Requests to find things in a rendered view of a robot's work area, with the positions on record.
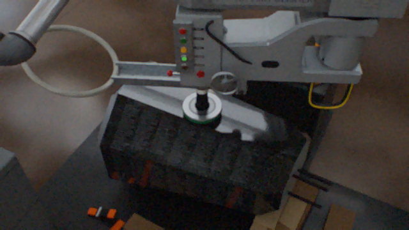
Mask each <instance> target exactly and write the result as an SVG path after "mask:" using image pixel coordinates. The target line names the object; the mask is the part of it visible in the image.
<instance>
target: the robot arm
mask: <svg viewBox="0 0 409 230"><path fill-rule="evenodd" d="M69 1H70V0H40V1H39V2H38V3H37V5H36V6H35V7H34V8H33V9H32V11H31V12H30V13H29V15H28V16H27V17H26V18H25V20H24V21H23V23H21V25H20V26H19V28H18V29H17V30H16V31H10V32H9V33H8V34H7V35H5V34H3V33H2V32H0V66H13V65H18V64H21V63H23V62H26V61H27V60H29V59H31V58H32V57H33V55H34V54H35V53H36V44H37V43H38V42H39V40H40V39H41V37H42V36H43V35H44V34H45V32H46V31H47V30H48V28H49V27H50V25H51V24H52V23H53V22H54V20H55V19H56V17H57V16H58V15H59V14H60V13H61V12H62V10H63V9H64V8H65V6H66V5H67V4H68V2H69Z"/></svg>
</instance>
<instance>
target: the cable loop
mask: <svg viewBox="0 0 409 230"><path fill-rule="evenodd" d="M313 86H314V82H309V83H308V86H307V93H306V101H307V103H308V104H309V105H310V106H311V107H315V108H319V109H335V108H339V107H342V106H343V105H344V104H345V103H346V102H347V101H348V99H349V97H350V95H351V92H352V90H353V87H354V84H348V87H347V89H346V92H345V94H344V96H343V98H342V99H341V101H339V102H337V103H318V102H313V101H312V92H313Z"/></svg>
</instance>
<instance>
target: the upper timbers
mask: <svg viewBox="0 0 409 230"><path fill-rule="evenodd" d="M306 206H307V204H306V203H304V202H302V201H299V200H298V199H295V198H293V197H289V199H288V200H287V201H286V203H285V205H284V208H283V209H282V212H281V215H280V217H279V219H278V221H280V222H282V223H283V224H284V225H285V226H286V227H288V228H290V229H291V230H297V227H298V225H299V223H300V221H301V219H302V217H303V214H304V212H305V209H306ZM266 229H267V228H265V227H263V226H260V225H258V224H255V223H253V225H252V227H251V228H250V230H266Z"/></svg>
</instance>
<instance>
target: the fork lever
mask: <svg viewBox="0 0 409 230"><path fill-rule="evenodd" d="M115 65H118V66H119V67H120V70H119V74H118V76H116V75H112V76H111V79H113V80H114V81H115V82H114V84H115V85H128V86H151V87H163V88H187V89H209V90H211V89H210V87H194V86H181V84H180V75H173V76H170V77H169V76H168V75H167V71H168V70H172V71H173V72H177V70H176V65H170V64H158V63H135V62H121V61H115ZM235 88H236V82H232V83H230V87H229V88H228V89H227V91H232V90H234V89H235ZM216 89H217V90H222V91H223V90H224V89H223V88H221V87H219V88H216ZM243 93H244V91H243V90H238V94H239V95H243Z"/></svg>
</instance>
